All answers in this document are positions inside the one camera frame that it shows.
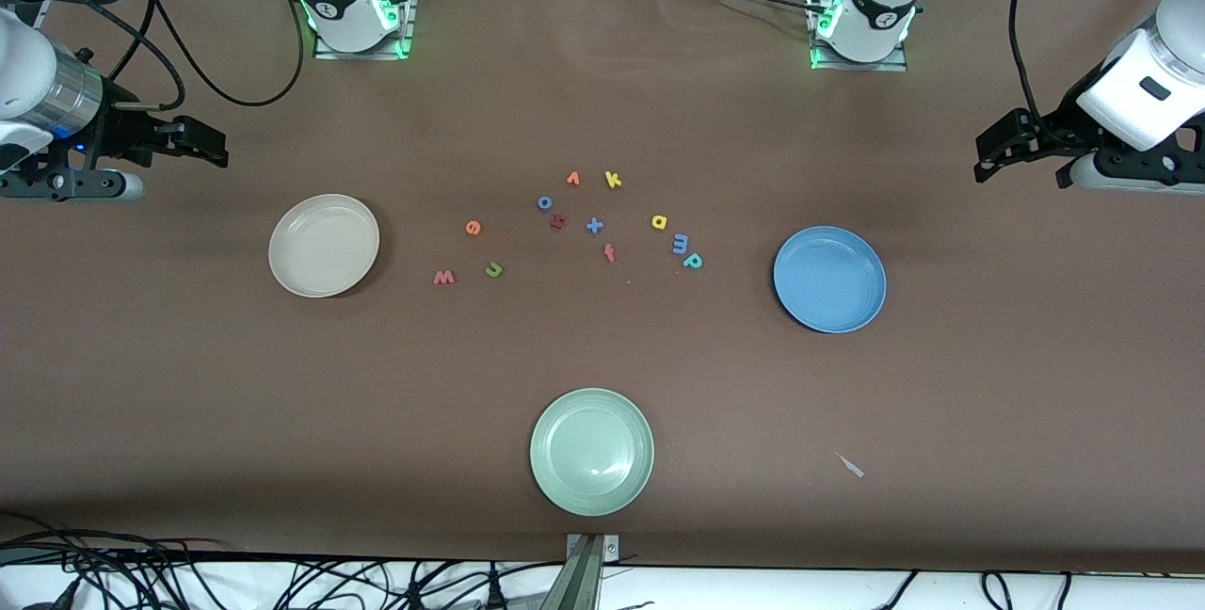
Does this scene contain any beige plate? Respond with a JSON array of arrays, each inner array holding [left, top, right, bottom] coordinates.
[[268, 194, 381, 298]]

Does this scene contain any blue plate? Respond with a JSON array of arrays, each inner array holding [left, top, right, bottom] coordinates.
[[773, 226, 888, 335]]

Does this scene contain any brown table cover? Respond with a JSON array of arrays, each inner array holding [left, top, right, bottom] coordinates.
[[0, 0, 1205, 575]]

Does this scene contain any green plate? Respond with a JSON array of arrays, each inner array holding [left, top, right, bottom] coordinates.
[[529, 388, 655, 517]]

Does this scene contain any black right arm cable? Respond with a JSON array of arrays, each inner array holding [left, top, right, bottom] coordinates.
[[89, 0, 307, 112]]

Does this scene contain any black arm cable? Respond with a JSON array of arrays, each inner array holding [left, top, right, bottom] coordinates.
[[89, 0, 307, 112], [1010, 0, 1051, 136]]

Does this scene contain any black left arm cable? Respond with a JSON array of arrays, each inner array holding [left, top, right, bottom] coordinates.
[[1010, 0, 1051, 136]]

